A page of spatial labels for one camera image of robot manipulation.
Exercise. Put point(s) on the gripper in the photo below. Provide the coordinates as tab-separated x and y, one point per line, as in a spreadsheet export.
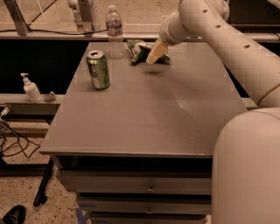
167	34

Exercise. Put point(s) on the small crumpled wrapper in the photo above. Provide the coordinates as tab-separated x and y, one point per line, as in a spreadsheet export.
50	97

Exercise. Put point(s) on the clear plastic water bottle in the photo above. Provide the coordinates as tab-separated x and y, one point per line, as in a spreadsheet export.
115	32

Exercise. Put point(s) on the green chip bag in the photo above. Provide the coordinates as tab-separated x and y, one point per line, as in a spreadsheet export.
139	51

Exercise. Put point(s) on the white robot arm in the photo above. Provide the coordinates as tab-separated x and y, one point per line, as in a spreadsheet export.
246	156

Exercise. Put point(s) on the black metal leg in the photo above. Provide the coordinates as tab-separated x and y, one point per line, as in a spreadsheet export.
41	197

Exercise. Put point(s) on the top cabinet drawer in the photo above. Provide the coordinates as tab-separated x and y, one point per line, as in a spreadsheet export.
94	182

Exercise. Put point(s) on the grey drawer cabinet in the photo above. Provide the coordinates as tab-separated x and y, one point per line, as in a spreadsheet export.
152	121

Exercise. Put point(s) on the white pump soap bottle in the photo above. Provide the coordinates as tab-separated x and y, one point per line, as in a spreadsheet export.
31	89

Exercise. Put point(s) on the cabinet drawer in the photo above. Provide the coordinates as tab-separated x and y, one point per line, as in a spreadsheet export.
94	182
147	204

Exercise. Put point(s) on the green soda can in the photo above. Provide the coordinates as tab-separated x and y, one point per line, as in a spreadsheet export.
98	69

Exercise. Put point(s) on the black shoe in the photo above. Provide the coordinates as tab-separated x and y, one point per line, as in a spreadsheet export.
15	216

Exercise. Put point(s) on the middle cabinet drawer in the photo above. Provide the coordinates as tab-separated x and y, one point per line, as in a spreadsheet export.
147	204

